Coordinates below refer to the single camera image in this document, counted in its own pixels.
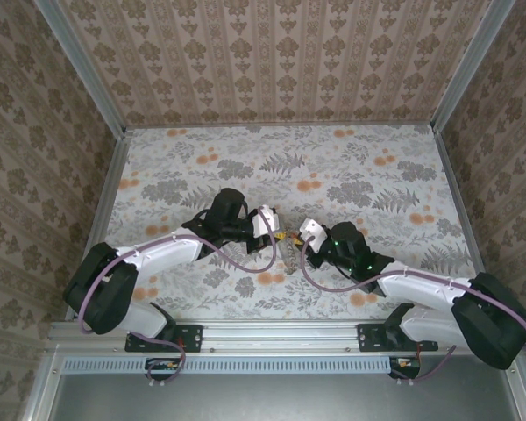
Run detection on metal spiral keyring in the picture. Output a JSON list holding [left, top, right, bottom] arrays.
[[282, 239, 300, 275]]

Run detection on floral patterned table sheet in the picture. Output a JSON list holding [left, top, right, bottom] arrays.
[[100, 125, 494, 321]]

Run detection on grey metal panel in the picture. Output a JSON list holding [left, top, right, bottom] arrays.
[[47, 372, 521, 421]]

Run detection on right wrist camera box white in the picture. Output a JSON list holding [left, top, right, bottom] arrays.
[[298, 218, 328, 252]]

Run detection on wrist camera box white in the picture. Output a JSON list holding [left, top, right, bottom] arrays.
[[298, 218, 328, 252], [252, 204, 281, 238]]

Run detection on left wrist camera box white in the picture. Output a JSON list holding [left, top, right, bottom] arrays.
[[252, 204, 281, 238]]

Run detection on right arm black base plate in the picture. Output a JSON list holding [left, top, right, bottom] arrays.
[[358, 323, 439, 353]]

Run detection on aluminium mounting rail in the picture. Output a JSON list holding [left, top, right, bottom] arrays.
[[47, 318, 521, 355]]

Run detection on thin aluminium table end rail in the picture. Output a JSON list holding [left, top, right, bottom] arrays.
[[124, 122, 435, 131]]

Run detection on aluminium table side rail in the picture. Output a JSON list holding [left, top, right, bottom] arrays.
[[433, 126, 501, 319], [65, 129, 132, 324]]

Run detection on grey slotted cable duct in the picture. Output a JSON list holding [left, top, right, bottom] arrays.
[[63, 355, 394, 375]]

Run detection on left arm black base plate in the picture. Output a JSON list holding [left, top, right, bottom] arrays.
[[124, 323, 203, 353]]

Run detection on aluminium frame post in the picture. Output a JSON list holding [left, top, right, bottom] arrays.
[[429, 0, 516, 132], [33, 0, 128, 135]]

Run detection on aluminium frame bar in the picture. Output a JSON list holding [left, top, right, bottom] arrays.
[[21, 346, 65, 421], [501, 350, 526, 421]]

